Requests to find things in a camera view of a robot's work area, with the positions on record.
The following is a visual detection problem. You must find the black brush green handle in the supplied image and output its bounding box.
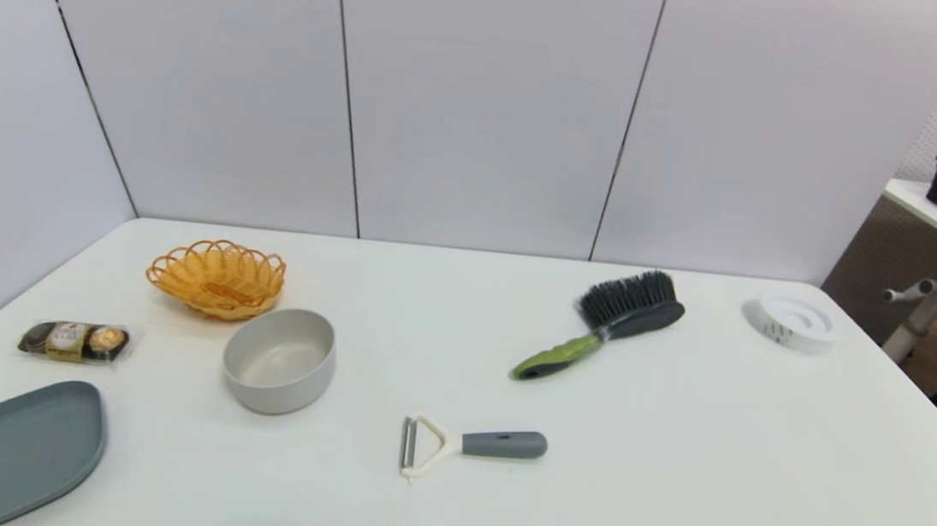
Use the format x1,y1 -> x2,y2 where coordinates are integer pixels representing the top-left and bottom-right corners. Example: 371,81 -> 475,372
509,258 -> 689,398

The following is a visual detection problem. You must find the grey flat plate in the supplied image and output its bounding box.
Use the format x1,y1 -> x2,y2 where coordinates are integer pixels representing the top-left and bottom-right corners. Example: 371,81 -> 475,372
0,374 -> 113,526

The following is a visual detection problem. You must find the gold chocolates clear pack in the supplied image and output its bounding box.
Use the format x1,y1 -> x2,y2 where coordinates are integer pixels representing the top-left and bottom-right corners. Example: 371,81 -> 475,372
14,314 -> 135,370

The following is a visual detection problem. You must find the white peeler grey handle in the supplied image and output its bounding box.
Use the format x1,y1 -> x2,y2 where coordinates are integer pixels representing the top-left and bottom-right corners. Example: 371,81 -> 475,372
399,414 -> 550,493

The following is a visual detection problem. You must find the orange woven plastic basket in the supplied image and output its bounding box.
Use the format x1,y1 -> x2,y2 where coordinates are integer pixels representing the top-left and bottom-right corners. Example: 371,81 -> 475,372
142,233 -> 289,327

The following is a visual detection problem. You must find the white tape roll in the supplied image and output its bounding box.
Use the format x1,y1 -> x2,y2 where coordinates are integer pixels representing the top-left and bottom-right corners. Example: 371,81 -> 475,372
751,293 -> 840,358

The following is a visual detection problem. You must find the light grey round bowl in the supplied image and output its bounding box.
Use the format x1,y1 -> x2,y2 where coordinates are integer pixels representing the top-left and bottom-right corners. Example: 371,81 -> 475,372
217,302 -> 341,421

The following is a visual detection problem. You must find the grey table crank handle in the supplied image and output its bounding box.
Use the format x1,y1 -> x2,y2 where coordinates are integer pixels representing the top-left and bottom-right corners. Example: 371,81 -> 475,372
882,275 -> 937,307

